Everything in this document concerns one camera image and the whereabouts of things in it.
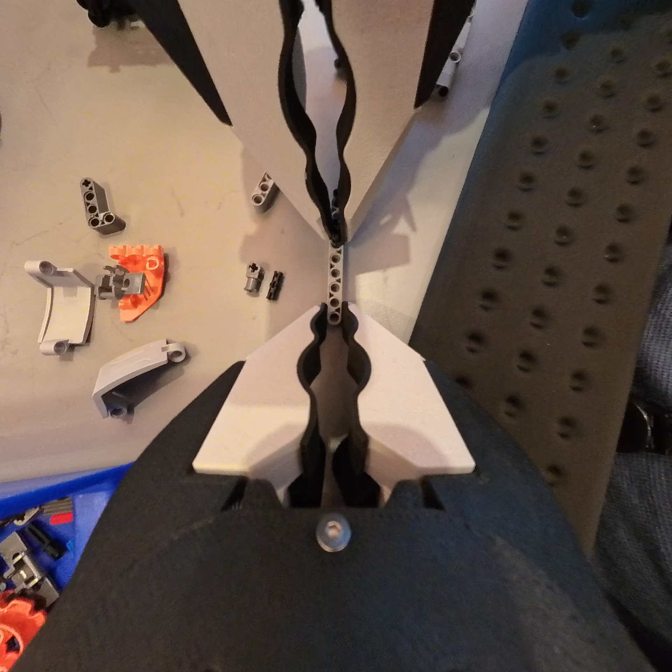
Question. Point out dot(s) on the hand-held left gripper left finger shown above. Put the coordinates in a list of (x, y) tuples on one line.
[(257, 420)]

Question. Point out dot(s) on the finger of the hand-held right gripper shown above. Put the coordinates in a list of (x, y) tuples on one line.
[(388, 78), (246, 78)]

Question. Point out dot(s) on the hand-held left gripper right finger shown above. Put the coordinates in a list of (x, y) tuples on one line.
[(414, 420)]

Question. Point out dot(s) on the short grey holed beam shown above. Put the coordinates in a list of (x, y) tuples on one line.
[(262, 191)]

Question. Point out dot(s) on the dark grey axle pin connector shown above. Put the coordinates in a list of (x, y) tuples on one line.
[(253, 281)]

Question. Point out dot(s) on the long light grey holed beam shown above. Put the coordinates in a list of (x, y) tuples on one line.
[(335, 283)]

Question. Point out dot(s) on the blue plastic bin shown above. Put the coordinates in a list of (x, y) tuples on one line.
[(31, 493)]

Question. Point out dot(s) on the grey rectangular holed panel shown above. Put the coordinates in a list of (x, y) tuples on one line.
[(451, 73)]

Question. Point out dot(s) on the light grey wing panel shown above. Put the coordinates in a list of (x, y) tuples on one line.
[(131, 367)]

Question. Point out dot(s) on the orange curved panel piece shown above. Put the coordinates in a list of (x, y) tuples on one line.
[(155, 286)]

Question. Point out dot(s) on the dark grey bent beam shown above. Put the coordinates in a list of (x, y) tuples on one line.
[(94, 204)]

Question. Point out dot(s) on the dark grey connector block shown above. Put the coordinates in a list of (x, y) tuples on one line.
[(128, 283)]

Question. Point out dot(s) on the light grey curved panel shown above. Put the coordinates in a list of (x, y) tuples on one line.
[(65, 315)]

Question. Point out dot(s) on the pile of building pieces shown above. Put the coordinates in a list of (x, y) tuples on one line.
[(21, 572)]

